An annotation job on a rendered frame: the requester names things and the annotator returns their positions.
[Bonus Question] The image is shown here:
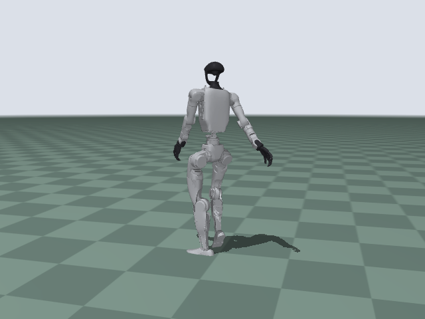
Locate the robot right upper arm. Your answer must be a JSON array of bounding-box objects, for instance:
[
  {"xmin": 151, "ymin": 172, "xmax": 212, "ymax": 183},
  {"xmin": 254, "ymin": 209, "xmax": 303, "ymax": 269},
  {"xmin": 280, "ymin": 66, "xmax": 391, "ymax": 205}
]
[{"xmin": 229, "ymin": 92, "xmax": 249, "ymax": 129}]

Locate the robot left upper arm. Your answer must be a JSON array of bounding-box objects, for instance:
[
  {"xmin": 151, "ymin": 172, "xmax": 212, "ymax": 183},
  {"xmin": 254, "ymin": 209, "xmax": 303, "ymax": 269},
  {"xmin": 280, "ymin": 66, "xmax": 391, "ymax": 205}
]
[{"xmin": 186, "ymin": 88, "xmax": 205, "ymax": 125}]

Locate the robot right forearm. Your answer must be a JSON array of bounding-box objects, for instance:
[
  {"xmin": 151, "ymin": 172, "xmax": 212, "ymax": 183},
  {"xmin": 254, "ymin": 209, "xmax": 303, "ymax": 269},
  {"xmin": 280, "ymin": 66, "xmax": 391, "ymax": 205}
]
[{"xmin": 243, "ymin": 118, "xmax": 261, "ymax": 149}]

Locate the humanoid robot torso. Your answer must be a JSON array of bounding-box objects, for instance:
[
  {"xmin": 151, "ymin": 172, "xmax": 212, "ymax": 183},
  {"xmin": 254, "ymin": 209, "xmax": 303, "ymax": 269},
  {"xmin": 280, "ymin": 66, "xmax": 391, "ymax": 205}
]
[{"xmin": 198, "ymin": 85, "xmax": 230, "ymax": 162}]

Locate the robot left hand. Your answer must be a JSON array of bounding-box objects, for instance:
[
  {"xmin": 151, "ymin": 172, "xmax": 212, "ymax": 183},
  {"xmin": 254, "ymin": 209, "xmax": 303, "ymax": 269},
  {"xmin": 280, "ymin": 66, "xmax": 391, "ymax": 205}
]
[{"xmin": 173, "ymin": 141, "xmax": 186, "ymax": 161}]

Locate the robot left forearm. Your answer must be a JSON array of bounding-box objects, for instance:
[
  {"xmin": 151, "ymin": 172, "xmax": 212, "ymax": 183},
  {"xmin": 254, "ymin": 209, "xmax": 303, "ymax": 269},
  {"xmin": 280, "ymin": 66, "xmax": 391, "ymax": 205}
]
[{"xmin": 178, "ymin": 115, "xmax": 192, "ymax": 144}]

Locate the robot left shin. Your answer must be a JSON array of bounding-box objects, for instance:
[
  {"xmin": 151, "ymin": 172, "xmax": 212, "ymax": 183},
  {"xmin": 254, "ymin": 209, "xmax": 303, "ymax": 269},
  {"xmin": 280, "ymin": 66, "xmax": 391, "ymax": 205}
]
[{"xmin": 193, "ymin": 201, "xmax": 210, "ymax": 251}]

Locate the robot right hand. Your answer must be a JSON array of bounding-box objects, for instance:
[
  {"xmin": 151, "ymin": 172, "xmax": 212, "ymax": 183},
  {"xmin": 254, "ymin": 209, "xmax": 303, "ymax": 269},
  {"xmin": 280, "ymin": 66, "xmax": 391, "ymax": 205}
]
[{"xmin": 254, "ymin": 140, "xmax": 273, "ymax": 167}]

